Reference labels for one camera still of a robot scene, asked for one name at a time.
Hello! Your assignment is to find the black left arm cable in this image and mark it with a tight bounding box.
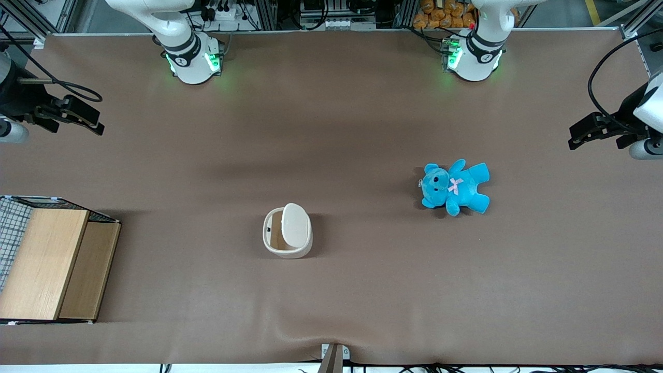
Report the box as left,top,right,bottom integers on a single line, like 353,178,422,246
588,28,663,130

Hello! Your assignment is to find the wooden box with wire basket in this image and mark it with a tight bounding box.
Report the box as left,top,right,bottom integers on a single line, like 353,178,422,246
0,195,121,325

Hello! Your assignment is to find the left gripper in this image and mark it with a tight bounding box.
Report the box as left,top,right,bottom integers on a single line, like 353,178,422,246
568,82,652,151

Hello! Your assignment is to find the small green-lit electronics box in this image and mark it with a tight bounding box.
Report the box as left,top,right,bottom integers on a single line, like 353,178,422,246
441,37,463,72
206,39,225,73

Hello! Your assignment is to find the dark wooden shelf board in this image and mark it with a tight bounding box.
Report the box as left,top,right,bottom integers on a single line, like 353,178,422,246
58,222,121,321

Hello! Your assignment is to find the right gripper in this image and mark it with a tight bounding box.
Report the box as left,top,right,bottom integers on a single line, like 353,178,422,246
0,77,105,136

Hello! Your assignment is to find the brown table cloth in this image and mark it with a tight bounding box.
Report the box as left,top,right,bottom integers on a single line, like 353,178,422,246
0,28,663,366

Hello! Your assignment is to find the white power strip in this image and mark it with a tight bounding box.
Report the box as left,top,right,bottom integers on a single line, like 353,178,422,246
205,0,244,21

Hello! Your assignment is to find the metal table edge clamp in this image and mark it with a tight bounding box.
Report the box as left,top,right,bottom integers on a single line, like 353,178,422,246
321,343,351,373

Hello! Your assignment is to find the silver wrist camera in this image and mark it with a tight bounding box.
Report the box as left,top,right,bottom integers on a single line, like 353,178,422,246
629,136,663,160
0,118,30,144

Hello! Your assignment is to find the orange plush toy pile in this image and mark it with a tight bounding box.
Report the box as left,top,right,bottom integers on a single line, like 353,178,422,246
413,0,476,30

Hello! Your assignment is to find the light wooden shelf board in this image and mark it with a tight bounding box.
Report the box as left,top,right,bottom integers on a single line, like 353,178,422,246
0,209,90,321

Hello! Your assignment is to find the aluminium frame post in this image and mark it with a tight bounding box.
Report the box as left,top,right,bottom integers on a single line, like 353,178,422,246
0,0,78,48
619,0,663,78

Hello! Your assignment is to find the white trash can lid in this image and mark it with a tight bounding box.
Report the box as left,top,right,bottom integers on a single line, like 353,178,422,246
280,203,312,248

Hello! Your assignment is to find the blue teddy bear plush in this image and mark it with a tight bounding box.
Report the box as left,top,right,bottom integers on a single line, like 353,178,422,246
419,159,491,217

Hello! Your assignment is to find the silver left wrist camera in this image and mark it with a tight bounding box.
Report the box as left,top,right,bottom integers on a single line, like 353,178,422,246
629,136,663,160

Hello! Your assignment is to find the white connector block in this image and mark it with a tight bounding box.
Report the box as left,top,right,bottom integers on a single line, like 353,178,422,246
299,16,377,31

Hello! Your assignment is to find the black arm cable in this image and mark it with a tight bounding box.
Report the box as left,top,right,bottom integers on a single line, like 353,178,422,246
0,25,103,103
588,28,663,130

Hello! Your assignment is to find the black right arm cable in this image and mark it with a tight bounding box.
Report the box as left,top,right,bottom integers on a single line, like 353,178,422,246
0,25,103,103

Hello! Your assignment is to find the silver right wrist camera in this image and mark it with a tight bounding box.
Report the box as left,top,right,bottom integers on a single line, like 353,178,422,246
0,118,30,144

